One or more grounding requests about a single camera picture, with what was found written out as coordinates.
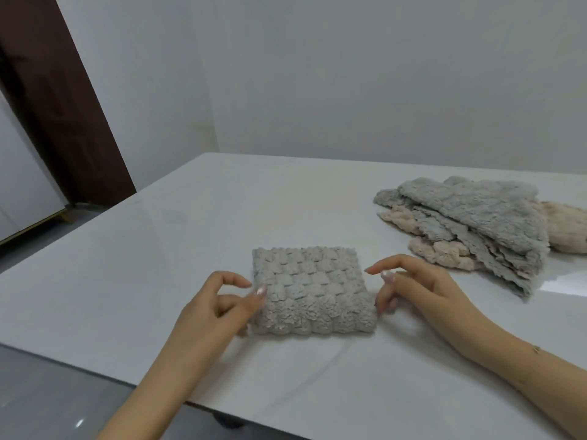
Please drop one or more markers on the person's right hand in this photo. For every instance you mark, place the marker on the person's right hand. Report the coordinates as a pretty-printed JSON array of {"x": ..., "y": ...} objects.
[{"x": 435, "y": 297}]

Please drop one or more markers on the person's right forearm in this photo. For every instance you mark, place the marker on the person's right forearm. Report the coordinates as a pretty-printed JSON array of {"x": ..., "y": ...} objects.
[{"x": 536, "y": 380}]

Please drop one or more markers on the person's left forearm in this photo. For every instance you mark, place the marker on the person's left forearm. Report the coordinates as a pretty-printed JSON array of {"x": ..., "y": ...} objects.
[{"x": 151, "y": 398}]

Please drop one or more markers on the white cabinet with wooden base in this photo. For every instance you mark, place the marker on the white cabinet with wooden base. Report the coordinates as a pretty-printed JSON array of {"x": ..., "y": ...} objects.
[{"x": 23, "y": 187}]

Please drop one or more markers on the dark brown wooden door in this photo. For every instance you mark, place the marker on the dark brown wooden door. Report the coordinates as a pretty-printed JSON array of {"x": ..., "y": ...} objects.
[{"x": 59, "y": 109}]

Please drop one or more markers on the white glossy table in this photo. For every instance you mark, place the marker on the white glossy table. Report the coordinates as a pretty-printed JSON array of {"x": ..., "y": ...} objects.
[{"x": 137, "y": 270}]

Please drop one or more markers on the person's left hand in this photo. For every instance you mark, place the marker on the person's left hand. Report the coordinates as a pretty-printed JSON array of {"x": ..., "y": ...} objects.
[{"x": 206, "y": 325}]

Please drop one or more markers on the blue-grey fluffy towel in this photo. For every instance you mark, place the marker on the blue-grey fluffy towel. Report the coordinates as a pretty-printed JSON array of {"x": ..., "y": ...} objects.
[{"x": 481, "y": 206}]

